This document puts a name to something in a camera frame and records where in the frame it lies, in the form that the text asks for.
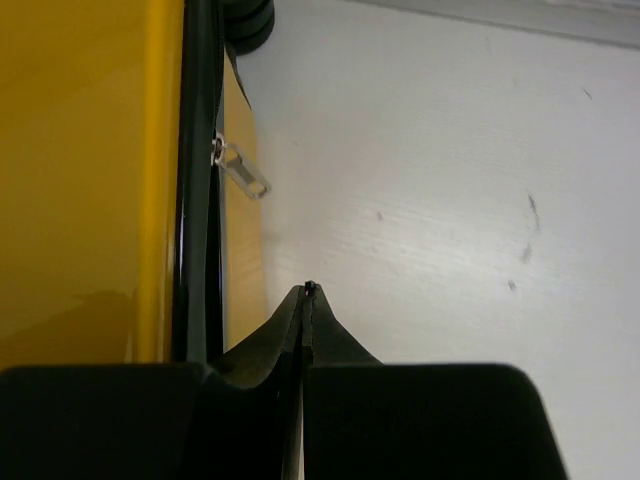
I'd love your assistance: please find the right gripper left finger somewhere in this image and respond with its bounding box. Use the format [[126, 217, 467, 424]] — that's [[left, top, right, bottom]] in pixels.
[[1, 287, 305, 479]]

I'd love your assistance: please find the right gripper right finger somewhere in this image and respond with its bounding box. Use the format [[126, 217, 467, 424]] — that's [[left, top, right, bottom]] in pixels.
[[302, 282, 567, 479]]

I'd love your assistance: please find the yellow hard-shell suitcase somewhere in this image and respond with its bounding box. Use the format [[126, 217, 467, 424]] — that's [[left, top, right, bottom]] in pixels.
[[1, 1, 276, 369]]

